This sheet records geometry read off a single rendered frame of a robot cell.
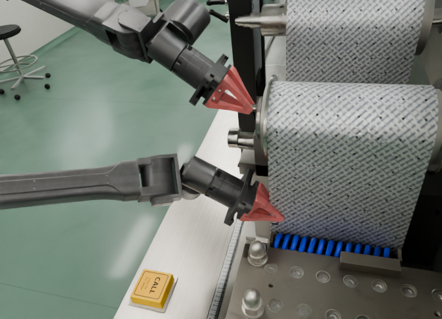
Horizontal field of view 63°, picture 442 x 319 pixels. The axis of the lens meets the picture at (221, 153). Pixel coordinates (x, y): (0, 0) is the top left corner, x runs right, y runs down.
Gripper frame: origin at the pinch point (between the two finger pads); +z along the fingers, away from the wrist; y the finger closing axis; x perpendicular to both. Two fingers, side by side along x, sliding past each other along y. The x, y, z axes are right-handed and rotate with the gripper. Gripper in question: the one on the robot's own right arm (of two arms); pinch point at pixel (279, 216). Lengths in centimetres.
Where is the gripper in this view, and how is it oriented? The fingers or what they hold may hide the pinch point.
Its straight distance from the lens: 70.0
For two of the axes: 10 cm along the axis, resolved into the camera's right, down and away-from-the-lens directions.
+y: -2.5, 6.1, -7.5
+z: 8.8, 4.6, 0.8
